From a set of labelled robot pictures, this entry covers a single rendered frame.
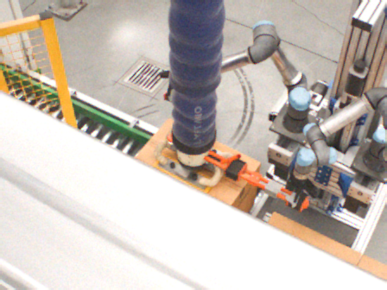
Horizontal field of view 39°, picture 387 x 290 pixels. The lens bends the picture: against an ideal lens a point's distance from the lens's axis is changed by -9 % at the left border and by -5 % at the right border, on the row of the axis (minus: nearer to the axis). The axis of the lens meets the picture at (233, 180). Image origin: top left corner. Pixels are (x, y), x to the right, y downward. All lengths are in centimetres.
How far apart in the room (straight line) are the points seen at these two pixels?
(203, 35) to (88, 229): 204
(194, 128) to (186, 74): 36
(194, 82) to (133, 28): 301
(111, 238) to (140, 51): 491
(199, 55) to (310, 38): 313
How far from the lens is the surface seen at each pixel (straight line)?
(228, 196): 296
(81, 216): 25
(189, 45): 231
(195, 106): 258
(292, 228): 337
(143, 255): 23
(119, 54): 513
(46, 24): 221
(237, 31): 534
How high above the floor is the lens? 341
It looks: 55 degrees down
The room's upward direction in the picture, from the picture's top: 6 degrees clockwise
